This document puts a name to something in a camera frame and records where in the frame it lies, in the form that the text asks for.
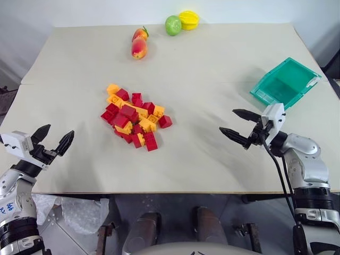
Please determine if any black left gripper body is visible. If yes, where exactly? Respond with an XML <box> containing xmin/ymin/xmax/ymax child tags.
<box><xmin>28</xmin><ymin>143</ymin><xmax>58</xmax><ymax>169</ymax></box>

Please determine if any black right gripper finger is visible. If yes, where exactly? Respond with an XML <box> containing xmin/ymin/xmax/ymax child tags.
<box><xmin>232</xmin><ymin>108</ymin><xmax>262</xmax><ymax>123</ymax></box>
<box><xmin>219</xmin><ymin>127</ymin><xmax>251</xmax><ymax>147</ymax></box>

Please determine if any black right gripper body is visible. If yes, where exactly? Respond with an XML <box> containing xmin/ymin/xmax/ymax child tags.
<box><xmin>242</xmin><ymin>117</ymin><xmax>274</xmax><ymax>151</ymax></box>

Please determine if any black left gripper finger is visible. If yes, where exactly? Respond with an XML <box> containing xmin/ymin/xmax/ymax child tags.
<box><xmin>30</xmin><ymin>124</ymin><xmax>52</xmax><ymax>147</ymax></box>
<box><xmin>54</xmin><ymin>130</ymin><xmax>75</xmax><ymax>157</ymax></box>

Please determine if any green plastic bin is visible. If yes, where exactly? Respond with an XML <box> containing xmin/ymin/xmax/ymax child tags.
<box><xmin>249</xmin><ymin>57</ymin><xmax>322</xmax><ymax>111</ymax></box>

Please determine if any clear plastic bubble wrap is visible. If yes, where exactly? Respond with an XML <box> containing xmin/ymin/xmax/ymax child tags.
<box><xmin>31</xmin><ymin>193</ymin><xmax>111</xmax><ymax>235</ymax></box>

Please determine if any dark rounded shape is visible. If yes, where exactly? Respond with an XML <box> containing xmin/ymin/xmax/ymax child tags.
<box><xmin>123</xmin><ymin>211</ymin><xmax>163</xmax><ymax>253</ymax></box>
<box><xmin>195</xmin><ymin>206</ymin><xmax>230</xmax><ymax>245</ymax></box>

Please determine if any dark chair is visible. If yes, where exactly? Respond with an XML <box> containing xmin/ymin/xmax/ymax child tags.
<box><xmin>322</xmin><ymin>47</ymin><xmax>340</xmax><ymax>99</ymax></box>

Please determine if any black metal clamp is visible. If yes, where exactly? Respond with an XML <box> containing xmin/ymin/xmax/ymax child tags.
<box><xmin>233</xmin><ymin>223</ymin><xmax>264</xmax><ymax>253</ymax></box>

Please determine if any yellow toy starfruit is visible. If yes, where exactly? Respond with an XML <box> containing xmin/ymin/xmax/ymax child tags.
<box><xmin>178</xmin><ymin>10</ymin><xmax>201</xmax><ymax>31</ymax></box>

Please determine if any green toy apple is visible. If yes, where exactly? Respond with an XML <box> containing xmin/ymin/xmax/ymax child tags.
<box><xmin>165</xmin><ymin>15</ymin><xmax>183</xmax><ymax>37</ymax></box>

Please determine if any red yellow toy mango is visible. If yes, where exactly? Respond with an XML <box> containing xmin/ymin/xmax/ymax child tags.
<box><xmin>131</xmin><ymin>37</ymin><xmax>148</xmax><ymax>61</ymax></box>

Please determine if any red toy peach with leaf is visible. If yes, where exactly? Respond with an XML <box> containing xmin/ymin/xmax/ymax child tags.
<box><xmin>132</xmin><ymin>25</ymin><xmax>150</xmax><ymax>43</ymax></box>

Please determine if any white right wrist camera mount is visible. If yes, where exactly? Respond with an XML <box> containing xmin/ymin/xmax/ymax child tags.
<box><xmin>261</xmin><ymin>103</ymin><xmax>286</xmax><ymax>146</ymax></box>

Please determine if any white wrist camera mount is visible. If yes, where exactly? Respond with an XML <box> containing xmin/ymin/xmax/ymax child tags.
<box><xmin>0</xmin><ymin>130</ymin><xmax>34</xmax><ymax>160</ymax></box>
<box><xmin>261</xmin><ymin>103</ymin><xmax>286</xmax><ymax>146</ymax></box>

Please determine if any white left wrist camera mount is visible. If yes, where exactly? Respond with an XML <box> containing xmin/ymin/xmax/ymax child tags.
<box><xmin>0</xmin><ymin>130</ymin><xmax>34</xmax><ymax>160</ymax></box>

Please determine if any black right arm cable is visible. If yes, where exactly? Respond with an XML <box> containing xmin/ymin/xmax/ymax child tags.
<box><xmin>260</xmin><ymin>134</ymin><xmax>309</xmax><ymax>255</ymax></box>

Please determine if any black table frame bar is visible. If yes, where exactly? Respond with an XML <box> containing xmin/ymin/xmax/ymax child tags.
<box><xmin>241</xmin><ymin>193</ymin><xmax>296</xmax><ymax>205</ymax></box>

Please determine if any rusty metal bracket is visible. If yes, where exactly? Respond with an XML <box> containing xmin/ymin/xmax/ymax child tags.
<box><xmin>96</xmin><ymin>222</ymin><xmax>116</xmax><ymax>255</ymax></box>

